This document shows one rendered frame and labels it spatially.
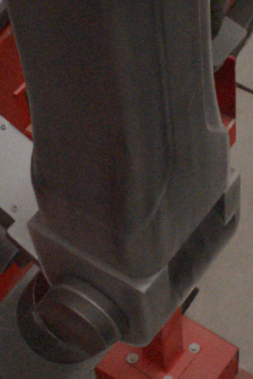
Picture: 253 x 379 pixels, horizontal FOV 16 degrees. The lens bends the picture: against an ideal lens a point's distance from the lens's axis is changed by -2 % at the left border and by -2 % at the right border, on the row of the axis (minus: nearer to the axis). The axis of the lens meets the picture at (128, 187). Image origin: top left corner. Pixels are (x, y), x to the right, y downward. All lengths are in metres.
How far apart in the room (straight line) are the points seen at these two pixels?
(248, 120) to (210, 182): 1.69
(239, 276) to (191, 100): 1.51
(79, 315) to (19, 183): 0.09
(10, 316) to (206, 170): 0.23
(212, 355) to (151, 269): 1.25
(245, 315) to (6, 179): 1.36
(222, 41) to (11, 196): 0.56
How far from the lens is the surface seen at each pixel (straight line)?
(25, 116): 1.00
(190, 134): 0.30
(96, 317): 0.35
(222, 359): 1.57
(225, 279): 1.78
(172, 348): 1.50
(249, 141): 1.99
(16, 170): 0.42
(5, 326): 0.52
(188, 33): 0.27
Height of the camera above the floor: 1.54
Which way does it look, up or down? 53 degrees down
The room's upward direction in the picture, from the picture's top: 9 degrees counter-clockwise
